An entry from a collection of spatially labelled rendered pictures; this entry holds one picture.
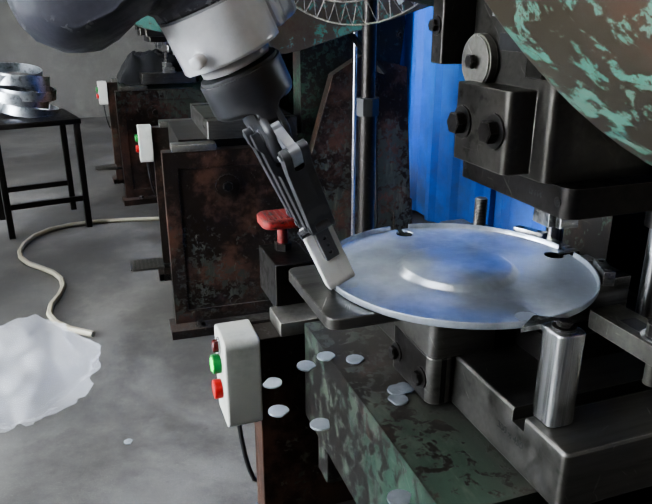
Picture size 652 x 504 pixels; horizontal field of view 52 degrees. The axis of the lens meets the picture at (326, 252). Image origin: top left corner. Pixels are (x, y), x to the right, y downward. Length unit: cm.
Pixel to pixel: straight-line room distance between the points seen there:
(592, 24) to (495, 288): 43
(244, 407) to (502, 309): 44
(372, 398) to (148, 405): 129
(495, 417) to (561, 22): 45
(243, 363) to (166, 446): 91
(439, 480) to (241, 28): 43
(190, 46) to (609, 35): 35
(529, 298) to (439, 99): 268
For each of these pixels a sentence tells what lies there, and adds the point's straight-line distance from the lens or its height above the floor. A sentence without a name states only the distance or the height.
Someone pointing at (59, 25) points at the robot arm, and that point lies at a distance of 55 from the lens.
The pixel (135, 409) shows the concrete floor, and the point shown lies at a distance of 198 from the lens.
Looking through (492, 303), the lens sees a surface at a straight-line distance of 66.
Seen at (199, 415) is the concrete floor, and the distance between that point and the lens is 191.
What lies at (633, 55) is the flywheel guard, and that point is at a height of 103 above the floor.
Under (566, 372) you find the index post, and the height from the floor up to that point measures 76.
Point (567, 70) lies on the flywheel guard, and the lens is 35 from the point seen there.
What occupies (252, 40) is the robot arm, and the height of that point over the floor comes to 102.
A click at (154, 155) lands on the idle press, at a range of 266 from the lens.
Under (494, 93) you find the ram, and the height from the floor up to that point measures 97.
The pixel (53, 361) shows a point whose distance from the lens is 198.
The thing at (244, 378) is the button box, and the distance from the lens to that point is 94.
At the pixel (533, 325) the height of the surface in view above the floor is 79.
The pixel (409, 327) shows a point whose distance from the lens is 74.
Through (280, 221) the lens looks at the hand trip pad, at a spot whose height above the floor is 76.
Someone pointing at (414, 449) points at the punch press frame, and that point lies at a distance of 68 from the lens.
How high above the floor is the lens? 105
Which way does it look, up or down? 20 degrees down
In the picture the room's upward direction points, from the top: straight up
